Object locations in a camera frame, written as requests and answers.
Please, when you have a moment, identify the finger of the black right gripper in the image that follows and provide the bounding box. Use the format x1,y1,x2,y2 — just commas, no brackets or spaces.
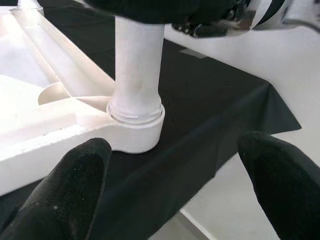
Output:
84,0,191,26

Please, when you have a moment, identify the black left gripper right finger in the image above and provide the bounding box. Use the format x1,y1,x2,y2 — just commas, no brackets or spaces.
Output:
236,131,320,240

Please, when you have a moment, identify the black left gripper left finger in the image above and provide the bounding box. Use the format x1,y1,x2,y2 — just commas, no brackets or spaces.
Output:
0,137,113,240

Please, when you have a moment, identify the white plastic table leg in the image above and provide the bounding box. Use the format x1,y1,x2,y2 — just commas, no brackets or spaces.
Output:
17,0,44,10
107,14,166,124

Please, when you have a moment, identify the grey tape patch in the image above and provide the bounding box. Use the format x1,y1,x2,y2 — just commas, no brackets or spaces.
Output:
178,48,209,61

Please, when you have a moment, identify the black tablecloth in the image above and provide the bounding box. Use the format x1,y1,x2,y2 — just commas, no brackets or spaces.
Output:
0,0,303,240

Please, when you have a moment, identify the white plastic table top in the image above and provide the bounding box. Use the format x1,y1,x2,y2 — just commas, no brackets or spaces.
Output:
0,0,166,198

